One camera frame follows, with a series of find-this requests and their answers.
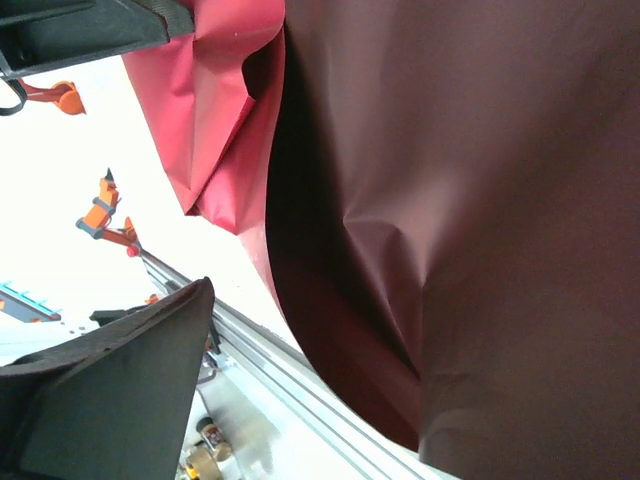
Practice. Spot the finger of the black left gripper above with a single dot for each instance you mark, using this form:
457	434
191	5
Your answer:
90	30

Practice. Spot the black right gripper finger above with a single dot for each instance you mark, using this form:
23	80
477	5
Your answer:
100	400

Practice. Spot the red wrapping paper sheet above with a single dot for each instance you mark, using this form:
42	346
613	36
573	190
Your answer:
450	200

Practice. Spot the brown round object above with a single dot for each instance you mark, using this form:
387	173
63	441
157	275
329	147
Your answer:
207	450

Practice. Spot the aluminium frame rails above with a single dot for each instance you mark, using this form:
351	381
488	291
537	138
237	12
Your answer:
300	395

